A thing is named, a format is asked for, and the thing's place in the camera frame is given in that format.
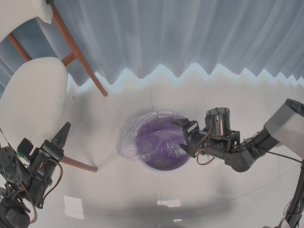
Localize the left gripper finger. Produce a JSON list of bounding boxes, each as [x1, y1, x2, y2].
[[59, 122, 71, 152], [51, 124, 67, 150]]

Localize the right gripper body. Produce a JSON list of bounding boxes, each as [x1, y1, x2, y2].
[[182, 120, 212, 159]]

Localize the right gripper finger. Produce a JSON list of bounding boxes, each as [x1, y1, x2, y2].
[[171, 118, 190, 128], [179, 143, 193, 158]]

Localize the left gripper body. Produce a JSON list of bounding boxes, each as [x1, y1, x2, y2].
[[23, 140, 65, 208]]

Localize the purple plastic bag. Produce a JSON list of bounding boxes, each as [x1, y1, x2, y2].
[[116, 110, 190, 163]]

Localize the white cushioned wooden chair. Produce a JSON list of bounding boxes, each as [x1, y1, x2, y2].
[[0, 0, 108, 173]]

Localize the pale blue curtain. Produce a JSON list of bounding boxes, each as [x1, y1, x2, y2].
[[0, 0, 304, 91]]

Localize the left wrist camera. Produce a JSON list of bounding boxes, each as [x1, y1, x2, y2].
[[17, 138, 34, 162]]

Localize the black cable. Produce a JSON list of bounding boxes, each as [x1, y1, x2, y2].
[[266, 150, 304, 163]]

